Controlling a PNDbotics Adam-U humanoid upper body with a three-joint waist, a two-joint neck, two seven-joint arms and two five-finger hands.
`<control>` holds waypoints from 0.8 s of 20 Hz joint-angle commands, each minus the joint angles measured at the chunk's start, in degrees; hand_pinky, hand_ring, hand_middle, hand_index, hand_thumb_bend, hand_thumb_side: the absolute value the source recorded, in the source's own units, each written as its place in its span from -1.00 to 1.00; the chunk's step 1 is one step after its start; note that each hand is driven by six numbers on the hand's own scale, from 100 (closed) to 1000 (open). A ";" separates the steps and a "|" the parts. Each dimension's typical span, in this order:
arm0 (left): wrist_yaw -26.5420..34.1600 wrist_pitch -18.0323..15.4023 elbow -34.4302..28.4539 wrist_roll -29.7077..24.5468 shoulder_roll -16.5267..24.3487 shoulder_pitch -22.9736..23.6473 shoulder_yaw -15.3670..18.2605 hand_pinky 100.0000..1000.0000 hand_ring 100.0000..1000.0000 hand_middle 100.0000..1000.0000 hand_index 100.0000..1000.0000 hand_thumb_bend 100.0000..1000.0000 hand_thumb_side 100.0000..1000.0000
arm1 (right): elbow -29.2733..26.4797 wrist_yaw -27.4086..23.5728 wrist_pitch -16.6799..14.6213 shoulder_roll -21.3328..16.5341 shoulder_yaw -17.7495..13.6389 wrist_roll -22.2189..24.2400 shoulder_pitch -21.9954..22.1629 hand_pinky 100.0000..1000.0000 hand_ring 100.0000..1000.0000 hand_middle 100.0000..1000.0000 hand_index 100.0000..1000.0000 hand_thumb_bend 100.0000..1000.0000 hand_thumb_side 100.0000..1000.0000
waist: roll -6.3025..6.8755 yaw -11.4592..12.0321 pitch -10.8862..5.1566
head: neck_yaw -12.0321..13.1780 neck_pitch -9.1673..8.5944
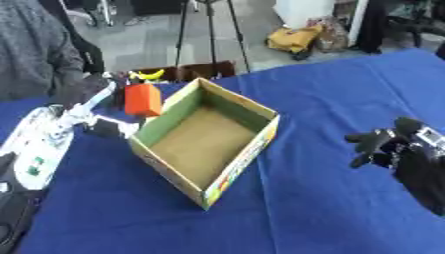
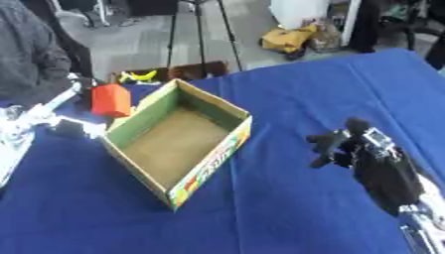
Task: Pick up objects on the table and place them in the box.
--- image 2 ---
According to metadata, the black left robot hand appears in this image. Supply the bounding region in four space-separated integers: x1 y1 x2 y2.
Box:
52 76 108 140

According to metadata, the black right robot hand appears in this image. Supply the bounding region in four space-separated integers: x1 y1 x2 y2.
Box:
304 117 426 217

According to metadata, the red rectangular block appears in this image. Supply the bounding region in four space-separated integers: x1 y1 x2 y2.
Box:
90 83 134 118

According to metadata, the open cardboard box green inside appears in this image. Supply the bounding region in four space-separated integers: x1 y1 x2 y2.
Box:
102 78 254 212

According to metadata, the brown cardboard box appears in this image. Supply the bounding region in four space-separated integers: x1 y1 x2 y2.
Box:
109 61 231 85

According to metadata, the yellow green toy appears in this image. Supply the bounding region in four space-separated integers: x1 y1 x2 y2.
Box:
116 69 160 84

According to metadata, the person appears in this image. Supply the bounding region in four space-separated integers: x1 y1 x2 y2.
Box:
0 0 76 104

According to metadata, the brown patterned bag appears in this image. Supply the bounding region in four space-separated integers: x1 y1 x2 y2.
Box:
304 19 345 53

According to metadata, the black tripod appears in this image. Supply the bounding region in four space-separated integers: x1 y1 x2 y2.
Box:
165 0 245 79

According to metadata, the white cylindrical bin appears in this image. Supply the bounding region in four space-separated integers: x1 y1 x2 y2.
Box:
267 0 334 30

